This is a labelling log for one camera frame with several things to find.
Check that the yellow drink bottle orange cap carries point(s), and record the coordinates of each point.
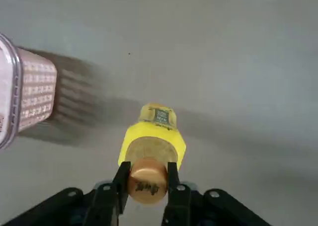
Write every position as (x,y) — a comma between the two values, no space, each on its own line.
(149,141)

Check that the pink plastic basket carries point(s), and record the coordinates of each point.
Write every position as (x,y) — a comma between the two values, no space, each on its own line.
(32,92)

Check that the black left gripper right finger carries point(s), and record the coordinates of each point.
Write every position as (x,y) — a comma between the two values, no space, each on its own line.
(179,203)

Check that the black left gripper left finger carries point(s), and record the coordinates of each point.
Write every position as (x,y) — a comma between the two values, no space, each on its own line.
(104,201)

